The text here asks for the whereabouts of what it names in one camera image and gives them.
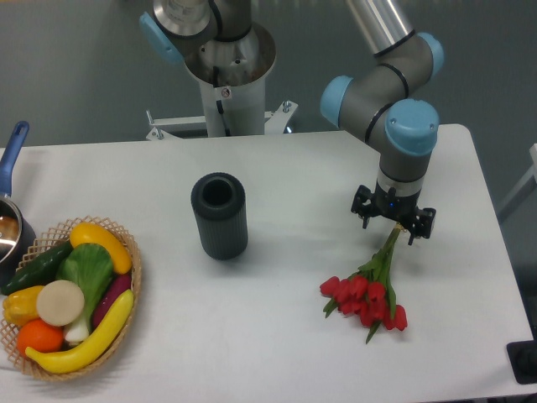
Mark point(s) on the green cucumber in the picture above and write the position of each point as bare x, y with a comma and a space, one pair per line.
40, 270

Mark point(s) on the beige round disc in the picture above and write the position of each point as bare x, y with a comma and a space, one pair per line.
60, 303

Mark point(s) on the woven wicker basket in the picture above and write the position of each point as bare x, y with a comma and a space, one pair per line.
54, 236

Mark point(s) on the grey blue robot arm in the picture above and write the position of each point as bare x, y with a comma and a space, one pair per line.
378, 110

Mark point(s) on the purple eggplant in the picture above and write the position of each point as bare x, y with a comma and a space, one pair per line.
113, 291

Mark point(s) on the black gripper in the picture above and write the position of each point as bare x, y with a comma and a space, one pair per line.
403, 209

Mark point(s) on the black device table edge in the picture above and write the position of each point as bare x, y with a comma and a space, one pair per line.
522, 356

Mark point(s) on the yellow bell pepper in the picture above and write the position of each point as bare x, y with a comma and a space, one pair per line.
20, 307

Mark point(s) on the orange fruit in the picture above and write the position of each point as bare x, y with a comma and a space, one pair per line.
40, 336

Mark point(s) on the yellow banana squash lower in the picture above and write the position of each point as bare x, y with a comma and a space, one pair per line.
94, 346

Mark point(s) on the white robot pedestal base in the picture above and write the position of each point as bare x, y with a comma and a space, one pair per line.
231, 77

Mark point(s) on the dark grey ribbed vase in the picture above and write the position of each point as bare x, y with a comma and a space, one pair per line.
218, 201

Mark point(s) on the blue handled saucepan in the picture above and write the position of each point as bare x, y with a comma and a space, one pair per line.
16, 233

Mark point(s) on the red tulip bouquet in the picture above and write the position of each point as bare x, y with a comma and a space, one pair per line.
368, 293

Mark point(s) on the green bok choy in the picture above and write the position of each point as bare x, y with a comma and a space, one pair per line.
90, 267

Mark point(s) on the white frame at right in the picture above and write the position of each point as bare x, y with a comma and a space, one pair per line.
521, 190

